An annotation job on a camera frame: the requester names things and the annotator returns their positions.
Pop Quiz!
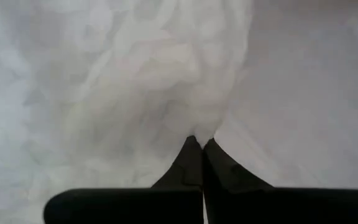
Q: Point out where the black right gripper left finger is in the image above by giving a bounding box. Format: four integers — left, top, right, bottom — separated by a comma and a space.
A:
44, 136, 204, 224

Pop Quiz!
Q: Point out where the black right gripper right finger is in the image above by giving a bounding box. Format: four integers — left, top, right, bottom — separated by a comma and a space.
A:
203, 138, 358, 224

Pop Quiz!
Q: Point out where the white textured towel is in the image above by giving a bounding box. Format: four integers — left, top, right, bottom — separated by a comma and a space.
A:
0, 0, 254, 224

